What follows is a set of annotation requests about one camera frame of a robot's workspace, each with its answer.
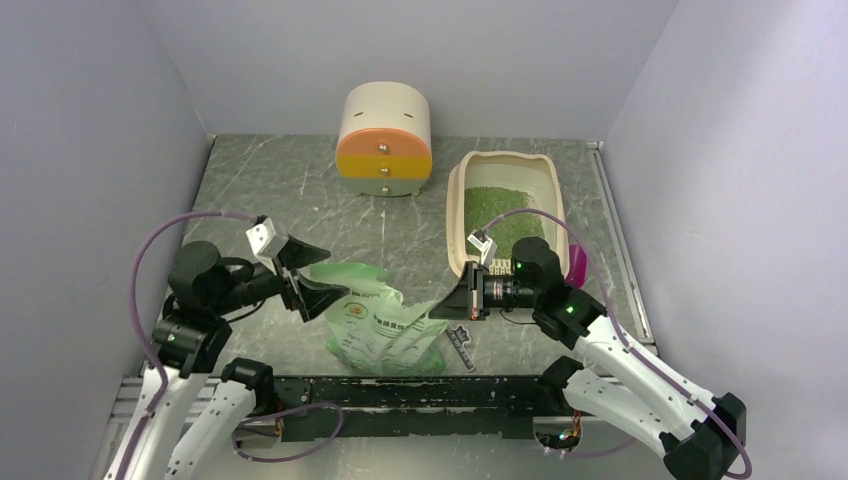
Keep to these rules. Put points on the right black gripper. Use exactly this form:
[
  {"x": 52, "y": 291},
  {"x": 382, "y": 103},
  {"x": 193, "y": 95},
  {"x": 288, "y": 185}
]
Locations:
[{"x": 467, "y": 299}]

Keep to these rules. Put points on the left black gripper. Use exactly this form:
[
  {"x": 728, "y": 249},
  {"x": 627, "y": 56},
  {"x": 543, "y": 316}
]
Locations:
[{"x": 310, "y": 297}]

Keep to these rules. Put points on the green litter bag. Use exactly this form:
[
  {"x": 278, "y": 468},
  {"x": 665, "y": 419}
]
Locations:
[{"x": 372, "y": 331}]

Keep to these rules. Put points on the magenta plastic scoop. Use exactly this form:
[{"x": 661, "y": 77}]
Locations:
[{"x": 578, "y": 264}]

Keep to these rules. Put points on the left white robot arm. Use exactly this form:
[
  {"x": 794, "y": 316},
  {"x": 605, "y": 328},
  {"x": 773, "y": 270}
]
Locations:
[{"x": 188, "y": 341}]

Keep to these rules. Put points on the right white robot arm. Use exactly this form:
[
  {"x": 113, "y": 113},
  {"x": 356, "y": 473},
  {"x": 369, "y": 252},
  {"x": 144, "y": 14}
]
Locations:
[{"x": 605, "y": 374}]

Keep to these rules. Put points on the beige litter box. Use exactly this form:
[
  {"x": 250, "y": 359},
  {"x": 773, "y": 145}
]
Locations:
[{"x": 486, "y": 184}]

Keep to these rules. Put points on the beige orange drawer cabinet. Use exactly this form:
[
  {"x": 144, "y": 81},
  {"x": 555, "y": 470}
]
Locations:
[{"x": 384, "y": 143}]

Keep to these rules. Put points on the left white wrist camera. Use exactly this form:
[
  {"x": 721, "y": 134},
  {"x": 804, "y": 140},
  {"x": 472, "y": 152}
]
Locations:
[{"x": 266, "y": 240}]

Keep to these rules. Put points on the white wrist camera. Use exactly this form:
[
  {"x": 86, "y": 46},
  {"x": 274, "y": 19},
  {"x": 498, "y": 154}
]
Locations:
[
  {"x": 266, "y": 240},
  {"x": 486, "y": 246}
]

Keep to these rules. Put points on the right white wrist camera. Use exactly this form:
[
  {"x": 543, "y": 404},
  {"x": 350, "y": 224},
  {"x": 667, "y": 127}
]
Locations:
[{"x": 486, "y": 246}]

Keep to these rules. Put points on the black mounting rail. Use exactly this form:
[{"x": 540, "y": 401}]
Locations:
[{"x": 383, "y": 407}]

